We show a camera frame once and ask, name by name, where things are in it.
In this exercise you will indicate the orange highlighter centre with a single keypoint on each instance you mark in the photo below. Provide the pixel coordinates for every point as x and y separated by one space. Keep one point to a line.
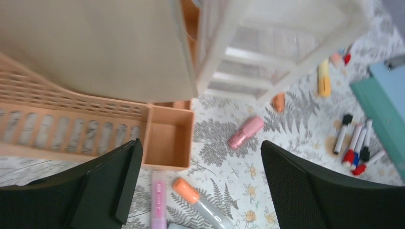
278 102

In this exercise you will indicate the yellow pink highlighter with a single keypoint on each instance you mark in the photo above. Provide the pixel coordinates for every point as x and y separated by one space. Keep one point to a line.
337 60

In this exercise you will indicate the beige file folder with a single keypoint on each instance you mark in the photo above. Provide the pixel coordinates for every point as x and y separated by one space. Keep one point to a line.
125 49

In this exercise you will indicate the floral patterned table mat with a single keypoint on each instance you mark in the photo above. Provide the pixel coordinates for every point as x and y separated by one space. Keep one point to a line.
234 181

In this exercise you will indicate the orange cap grey marker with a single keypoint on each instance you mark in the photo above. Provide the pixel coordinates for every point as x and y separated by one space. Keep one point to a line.
201 204

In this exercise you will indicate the pink highlighter centre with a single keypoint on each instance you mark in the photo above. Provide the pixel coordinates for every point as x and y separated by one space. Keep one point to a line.
246 132

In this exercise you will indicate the orange plastic file organizer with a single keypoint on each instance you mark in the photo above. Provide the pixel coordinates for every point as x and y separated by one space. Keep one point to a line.
39 118

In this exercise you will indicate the pink highlighter lower left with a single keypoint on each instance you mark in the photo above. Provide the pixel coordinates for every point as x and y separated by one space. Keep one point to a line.
158 219

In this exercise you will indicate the yellow orange highlighter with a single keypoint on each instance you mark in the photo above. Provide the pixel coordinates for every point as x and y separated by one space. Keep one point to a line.
324 83

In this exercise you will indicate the blue cap whiteboard marker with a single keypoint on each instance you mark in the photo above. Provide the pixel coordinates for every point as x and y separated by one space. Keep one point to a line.
358 148

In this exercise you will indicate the white plastic drawer unit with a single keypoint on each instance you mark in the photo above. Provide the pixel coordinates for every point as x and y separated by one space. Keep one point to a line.
254 49

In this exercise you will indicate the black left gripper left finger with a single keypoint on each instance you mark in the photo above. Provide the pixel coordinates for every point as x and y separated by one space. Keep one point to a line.
93 195

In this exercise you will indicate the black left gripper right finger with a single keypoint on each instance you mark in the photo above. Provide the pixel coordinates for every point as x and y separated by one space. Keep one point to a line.
308 196

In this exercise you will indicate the light blue clipboard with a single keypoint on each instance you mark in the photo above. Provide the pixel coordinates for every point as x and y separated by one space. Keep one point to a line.
390 74

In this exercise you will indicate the teal file folder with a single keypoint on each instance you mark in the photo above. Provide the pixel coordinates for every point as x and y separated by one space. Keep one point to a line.
387 122

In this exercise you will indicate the black cap whiteboard marker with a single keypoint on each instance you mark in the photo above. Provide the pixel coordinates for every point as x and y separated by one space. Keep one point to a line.
347 119

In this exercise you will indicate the red cap whiteboard marker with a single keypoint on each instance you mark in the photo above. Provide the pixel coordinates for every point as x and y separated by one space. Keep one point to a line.
350 155

